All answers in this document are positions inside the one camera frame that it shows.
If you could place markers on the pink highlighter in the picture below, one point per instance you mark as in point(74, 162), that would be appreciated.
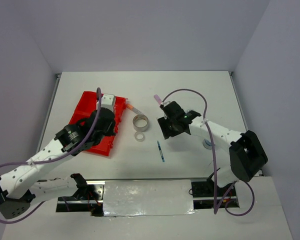
point(158, 99)

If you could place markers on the large clear tape roll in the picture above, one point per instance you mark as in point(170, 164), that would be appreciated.
point(140, 123)

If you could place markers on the blue crayon pen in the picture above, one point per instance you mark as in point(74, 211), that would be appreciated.
point(160, 151)

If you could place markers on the blue white bottle near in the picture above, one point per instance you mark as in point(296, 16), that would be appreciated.
point(207, 144)

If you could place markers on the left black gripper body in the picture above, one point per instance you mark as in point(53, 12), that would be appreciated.
point(110, 132)

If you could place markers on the orange capped highlighter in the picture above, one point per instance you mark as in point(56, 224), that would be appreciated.
point(133, 109)

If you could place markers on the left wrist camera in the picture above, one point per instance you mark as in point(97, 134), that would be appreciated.
point(108, 101)

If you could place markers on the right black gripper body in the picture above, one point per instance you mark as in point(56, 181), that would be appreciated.
point(168, 126)

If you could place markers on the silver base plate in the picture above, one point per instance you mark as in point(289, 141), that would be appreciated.
point(140, 198)

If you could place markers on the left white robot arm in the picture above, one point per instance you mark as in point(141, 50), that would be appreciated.
point(26, 185)

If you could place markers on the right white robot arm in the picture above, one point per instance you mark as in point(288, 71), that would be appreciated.
point(246, 154)

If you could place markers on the small clear tape roll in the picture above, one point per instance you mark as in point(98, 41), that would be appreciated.
point(139, 136)

